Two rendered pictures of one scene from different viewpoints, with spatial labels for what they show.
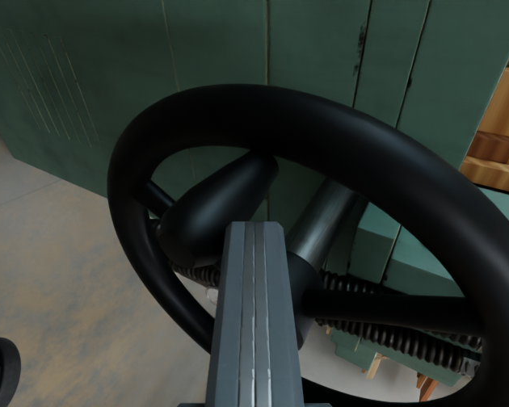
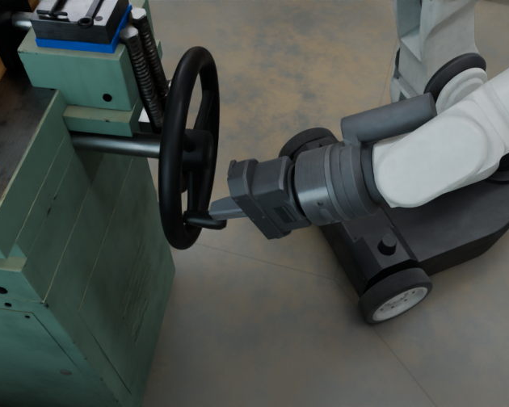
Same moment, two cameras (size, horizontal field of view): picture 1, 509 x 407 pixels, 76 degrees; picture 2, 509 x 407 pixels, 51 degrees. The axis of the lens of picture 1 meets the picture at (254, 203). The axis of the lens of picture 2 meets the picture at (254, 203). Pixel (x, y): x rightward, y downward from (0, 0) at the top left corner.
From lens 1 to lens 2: 0.61 m
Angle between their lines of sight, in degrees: 42
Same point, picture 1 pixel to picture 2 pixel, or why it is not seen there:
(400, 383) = not seen: outside the picture
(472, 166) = not seen: outside the picture
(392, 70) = (48, 186)
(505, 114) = not seen: outside the picture
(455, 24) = (28, 192)
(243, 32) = (73, 249)
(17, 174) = (182, 258)
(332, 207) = (128, 148)
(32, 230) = not seen: hidden behind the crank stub
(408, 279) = (133, 94)
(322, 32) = (56, 225)
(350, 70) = (56, 198)
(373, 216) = (119, 132)
